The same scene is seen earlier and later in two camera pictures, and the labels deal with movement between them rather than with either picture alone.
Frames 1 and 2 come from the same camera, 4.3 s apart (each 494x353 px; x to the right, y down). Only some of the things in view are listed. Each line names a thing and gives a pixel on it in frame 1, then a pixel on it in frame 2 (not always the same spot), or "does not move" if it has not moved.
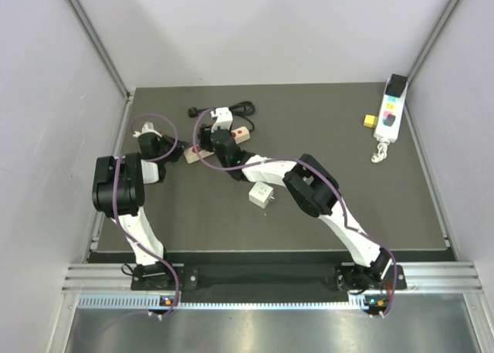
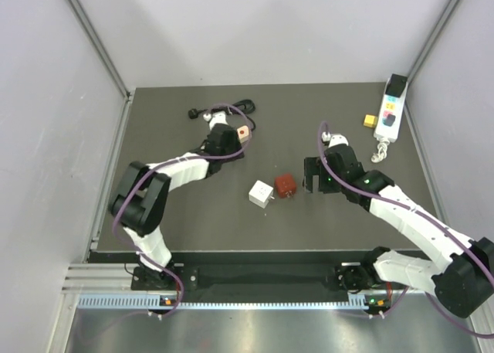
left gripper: [181, 147] to [234, 143]
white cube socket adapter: [260, 195] does not move
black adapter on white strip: [396, 86] does not move
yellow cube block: [370, 120] does not move
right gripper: [206, 134] to [315, 166]
